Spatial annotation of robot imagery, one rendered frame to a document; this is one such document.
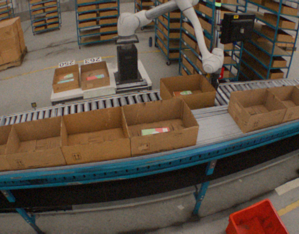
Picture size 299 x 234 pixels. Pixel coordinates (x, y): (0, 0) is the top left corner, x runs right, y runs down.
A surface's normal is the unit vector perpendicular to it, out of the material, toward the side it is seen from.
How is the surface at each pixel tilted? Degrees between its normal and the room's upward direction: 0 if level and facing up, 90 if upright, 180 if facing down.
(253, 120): 90
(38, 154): 90
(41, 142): 0
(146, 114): 89
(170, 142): 91
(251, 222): 0
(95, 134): 0
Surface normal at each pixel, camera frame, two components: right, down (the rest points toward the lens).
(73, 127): 0.25, 0.60
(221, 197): 0.00, -0.79
